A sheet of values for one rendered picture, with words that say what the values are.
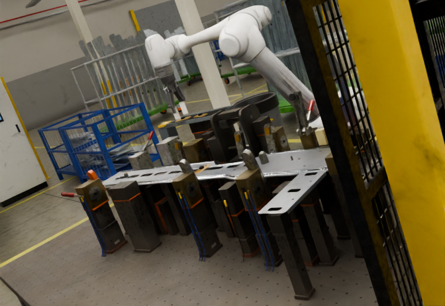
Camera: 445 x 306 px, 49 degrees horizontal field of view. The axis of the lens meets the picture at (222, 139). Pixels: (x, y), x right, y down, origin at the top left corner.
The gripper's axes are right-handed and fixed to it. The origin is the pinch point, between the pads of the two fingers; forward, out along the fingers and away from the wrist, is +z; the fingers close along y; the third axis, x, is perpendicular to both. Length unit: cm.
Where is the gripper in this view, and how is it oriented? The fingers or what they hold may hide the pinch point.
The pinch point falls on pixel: (180, 112)
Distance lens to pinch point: 254.5
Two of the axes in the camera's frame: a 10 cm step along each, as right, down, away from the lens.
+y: -3.8, 3.4, -8.6
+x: 8.6, -2.0, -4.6
